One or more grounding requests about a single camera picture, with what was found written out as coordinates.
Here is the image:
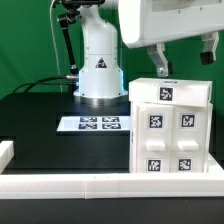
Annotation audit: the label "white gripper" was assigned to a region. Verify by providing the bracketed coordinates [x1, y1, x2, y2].
[118, 0, 224, 77]

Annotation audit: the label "white cabinet top block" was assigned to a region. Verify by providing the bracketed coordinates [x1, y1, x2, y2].
[129, 78, 212, 107]

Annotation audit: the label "white cabinet door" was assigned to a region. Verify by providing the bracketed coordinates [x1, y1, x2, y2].
[136, 103, 173, 173]
[170, 104, 212, 173]

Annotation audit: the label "white cabinet body box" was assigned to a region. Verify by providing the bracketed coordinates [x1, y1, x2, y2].
[129, 102, 213, 173]

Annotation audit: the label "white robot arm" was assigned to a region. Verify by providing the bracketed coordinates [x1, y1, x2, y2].
[74, 0, 224, 104]

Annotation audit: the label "white U-shaped obstacle fence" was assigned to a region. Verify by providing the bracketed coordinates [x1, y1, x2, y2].
[0, 141, 224, 199]

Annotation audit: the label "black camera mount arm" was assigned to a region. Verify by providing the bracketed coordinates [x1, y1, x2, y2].
[55, 0, 105, 92]

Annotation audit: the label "black cables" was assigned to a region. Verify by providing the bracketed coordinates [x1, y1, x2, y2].
[12, 75, 79, 95]

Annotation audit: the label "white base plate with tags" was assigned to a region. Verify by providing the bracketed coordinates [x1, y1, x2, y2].
[57, 116, 130, 132]

